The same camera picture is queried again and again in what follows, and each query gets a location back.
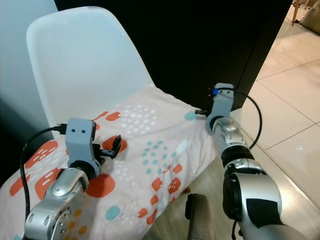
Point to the grey robot leg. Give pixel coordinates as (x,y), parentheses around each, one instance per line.
(200,220)

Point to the brown beanbag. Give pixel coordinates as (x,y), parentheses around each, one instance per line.
(311,19)

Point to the white pillow with coloured spots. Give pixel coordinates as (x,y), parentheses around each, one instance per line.
(155,145)

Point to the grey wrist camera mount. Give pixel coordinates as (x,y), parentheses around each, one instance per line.
(82,142)
(222,102)

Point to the wooden furniture leg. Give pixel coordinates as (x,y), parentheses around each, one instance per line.
(297,10)

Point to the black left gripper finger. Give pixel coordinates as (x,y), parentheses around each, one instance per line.
(117,145)

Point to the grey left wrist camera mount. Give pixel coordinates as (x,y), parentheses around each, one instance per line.
(82,142)

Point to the white plastic chair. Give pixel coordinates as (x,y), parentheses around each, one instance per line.
(85,55)

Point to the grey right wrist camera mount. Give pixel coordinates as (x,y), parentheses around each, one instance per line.
(222,102)

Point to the black cabinet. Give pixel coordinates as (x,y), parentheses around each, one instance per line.
(200,40)

